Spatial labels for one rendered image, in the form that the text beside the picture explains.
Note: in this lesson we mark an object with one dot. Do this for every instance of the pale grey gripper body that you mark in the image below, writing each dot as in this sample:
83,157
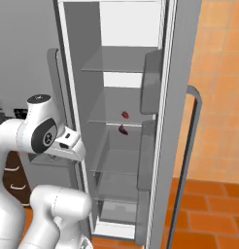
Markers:
76,154

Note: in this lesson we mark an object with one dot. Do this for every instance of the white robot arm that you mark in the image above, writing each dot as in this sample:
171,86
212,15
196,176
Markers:
14,136

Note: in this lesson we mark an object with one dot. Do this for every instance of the glass fridge shelf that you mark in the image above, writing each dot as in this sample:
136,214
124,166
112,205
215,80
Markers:
118,188
121,60
118,155
115,107

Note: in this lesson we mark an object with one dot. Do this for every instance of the red strawberry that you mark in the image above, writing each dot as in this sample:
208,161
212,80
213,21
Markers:
125,114

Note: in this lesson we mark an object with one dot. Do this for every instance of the grey fridge door bin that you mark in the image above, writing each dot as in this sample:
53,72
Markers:
146,155
152,84

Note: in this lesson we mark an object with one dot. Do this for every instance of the clear fridge crisper drawer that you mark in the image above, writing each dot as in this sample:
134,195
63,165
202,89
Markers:
118,212

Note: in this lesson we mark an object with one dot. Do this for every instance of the grey fridge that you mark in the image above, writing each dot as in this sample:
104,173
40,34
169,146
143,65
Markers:
82,48

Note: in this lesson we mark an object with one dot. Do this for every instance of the grey closed fridge door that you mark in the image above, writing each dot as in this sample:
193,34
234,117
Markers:
24,48

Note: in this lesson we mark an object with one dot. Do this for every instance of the grey open fridge door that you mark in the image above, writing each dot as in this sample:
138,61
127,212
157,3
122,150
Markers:
179,64

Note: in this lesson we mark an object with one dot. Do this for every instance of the dark red fruit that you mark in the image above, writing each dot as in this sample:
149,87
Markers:
123,130

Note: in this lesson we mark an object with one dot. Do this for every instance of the brown drawer front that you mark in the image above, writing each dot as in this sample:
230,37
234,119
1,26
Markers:
13,160
17,194

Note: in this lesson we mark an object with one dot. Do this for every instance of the black countertop appliance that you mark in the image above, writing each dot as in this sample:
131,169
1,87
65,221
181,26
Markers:
20,113

